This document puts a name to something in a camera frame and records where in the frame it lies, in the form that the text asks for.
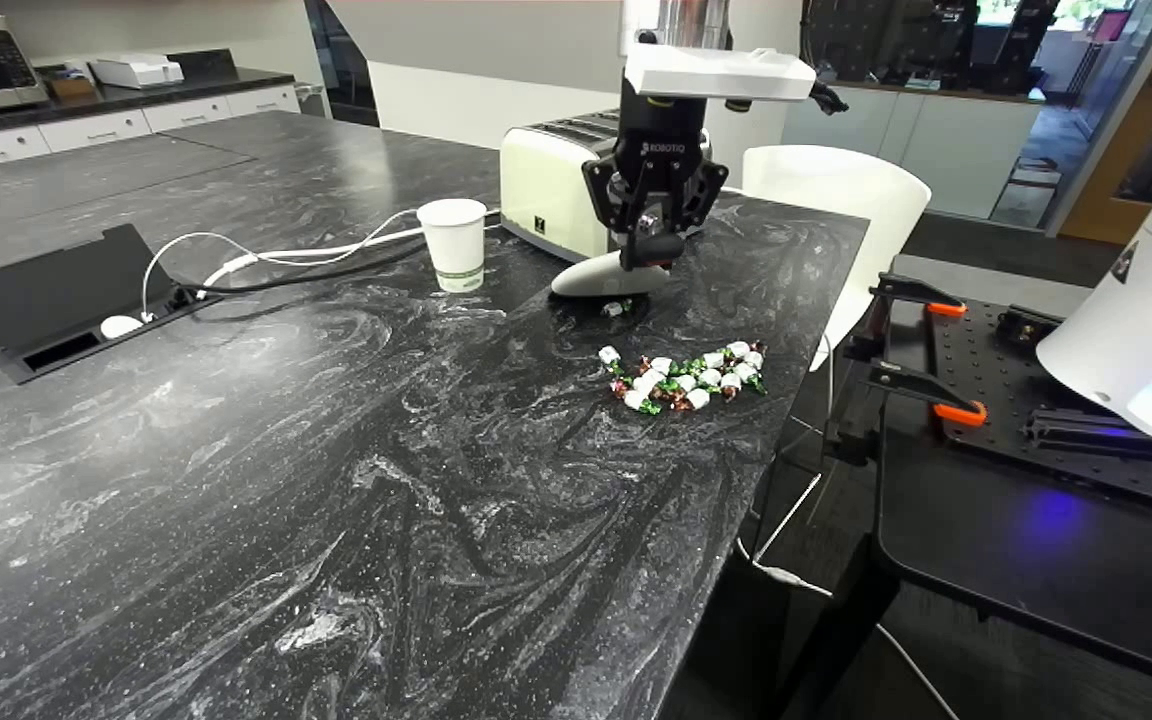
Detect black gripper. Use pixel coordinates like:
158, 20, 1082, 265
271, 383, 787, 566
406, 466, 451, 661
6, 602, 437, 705
580, 75, 735, 265

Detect cream four-slot toaster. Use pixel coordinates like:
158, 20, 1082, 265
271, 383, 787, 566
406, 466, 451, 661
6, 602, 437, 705
498, 109, 642, 268

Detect white paper cup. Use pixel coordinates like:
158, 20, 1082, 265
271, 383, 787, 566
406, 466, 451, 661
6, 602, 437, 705
417, 190, 491, 297

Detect black countertop item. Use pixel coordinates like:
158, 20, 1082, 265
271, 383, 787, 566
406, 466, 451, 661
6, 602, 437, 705
169, 43, 245, 86

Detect wooden door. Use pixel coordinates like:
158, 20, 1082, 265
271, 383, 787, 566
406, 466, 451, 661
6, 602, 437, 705
1052, 0, 1152, 251

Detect white countertop appliance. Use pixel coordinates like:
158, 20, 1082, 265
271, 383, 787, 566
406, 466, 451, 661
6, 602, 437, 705
86, 51, 187, 91

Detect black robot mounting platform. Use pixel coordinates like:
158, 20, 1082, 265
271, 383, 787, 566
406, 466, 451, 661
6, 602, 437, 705
863, 256, 1152, 695

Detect white kitchen counter cabinets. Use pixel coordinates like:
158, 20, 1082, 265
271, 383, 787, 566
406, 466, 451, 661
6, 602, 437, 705
0, 70, 308, 179

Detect brown countertop box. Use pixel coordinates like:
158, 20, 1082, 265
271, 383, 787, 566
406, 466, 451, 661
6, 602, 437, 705
35, 57, 106, 109

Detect open black table outlet box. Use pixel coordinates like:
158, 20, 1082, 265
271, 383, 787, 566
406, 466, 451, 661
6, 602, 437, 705
0, 221, 191, 388

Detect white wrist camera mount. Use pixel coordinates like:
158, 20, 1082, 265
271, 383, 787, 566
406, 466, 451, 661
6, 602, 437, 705
619, 34, 825, 111

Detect black clamp with orange handle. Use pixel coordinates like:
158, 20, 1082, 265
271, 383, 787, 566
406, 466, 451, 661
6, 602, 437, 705
867, 355, 995, 435
867, 273, 975, 330

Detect black power cable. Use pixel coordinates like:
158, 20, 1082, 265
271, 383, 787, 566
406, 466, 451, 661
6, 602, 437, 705
179, 244, 437, 306

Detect white toaster power cord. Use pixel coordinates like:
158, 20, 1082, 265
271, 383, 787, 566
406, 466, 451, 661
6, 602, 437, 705
136, 203, 429, 321

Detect thin white hanging cable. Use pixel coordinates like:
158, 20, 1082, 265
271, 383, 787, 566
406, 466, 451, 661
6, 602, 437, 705
732, 472, 968, 720

